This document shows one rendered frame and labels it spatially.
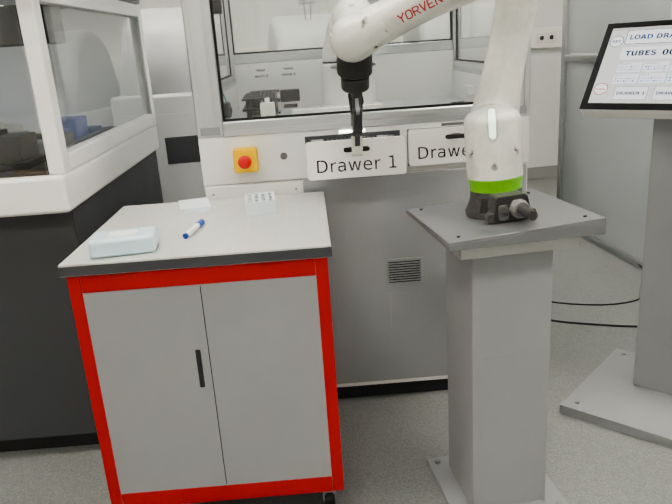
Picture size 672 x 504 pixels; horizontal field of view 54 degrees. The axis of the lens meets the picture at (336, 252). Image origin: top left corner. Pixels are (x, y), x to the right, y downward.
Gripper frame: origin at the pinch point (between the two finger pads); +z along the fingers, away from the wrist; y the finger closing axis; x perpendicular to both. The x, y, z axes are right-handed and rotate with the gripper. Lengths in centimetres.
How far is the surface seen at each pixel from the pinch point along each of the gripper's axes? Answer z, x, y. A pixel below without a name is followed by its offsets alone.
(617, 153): 89, 147, -133
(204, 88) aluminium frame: -9.7, -43.2, -23.0
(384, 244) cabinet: 39.9, 8.3, -5.1
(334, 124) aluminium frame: 2.7, -5.3, -18.3
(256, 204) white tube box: 9.5, -29.0, 12.6
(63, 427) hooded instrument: 77, -97, 28
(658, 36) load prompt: -17, 91, -20
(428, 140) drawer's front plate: 8.5, 23.1, -14.6
